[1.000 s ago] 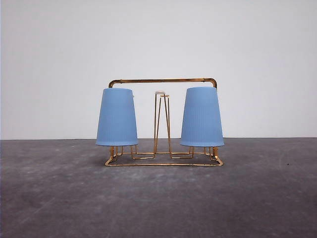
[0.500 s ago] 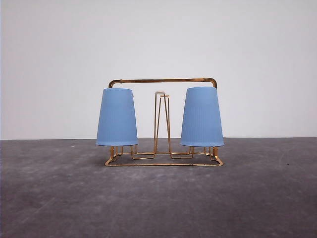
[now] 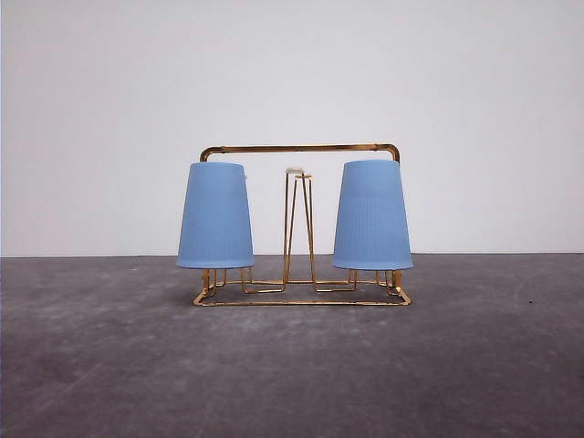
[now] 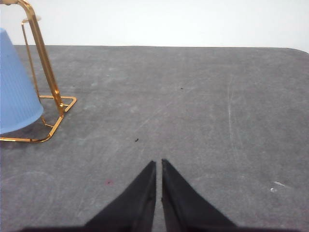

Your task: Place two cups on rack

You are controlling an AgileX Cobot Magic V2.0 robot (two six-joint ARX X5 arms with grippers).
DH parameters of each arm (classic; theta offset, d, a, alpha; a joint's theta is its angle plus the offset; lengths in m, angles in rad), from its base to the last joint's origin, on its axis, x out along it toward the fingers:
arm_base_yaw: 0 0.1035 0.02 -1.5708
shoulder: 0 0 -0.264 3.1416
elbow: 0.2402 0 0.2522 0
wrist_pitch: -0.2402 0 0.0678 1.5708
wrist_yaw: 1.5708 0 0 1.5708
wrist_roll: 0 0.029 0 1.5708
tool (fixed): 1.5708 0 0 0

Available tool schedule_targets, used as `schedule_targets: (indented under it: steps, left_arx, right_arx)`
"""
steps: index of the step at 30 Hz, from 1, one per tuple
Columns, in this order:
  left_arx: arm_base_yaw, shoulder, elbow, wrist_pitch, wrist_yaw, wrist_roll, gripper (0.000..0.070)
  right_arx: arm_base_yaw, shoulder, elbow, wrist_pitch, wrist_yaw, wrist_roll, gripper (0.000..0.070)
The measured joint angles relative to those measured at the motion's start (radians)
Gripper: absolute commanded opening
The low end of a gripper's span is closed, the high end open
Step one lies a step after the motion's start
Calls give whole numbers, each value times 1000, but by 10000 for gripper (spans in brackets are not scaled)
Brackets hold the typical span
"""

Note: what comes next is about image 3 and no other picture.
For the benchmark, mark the blue ribbed plastic cup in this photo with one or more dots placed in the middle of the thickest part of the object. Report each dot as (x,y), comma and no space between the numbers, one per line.
(371,229)
(215,227)

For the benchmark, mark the gold wire cup rack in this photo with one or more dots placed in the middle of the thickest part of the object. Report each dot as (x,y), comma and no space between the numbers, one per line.
(237,286)

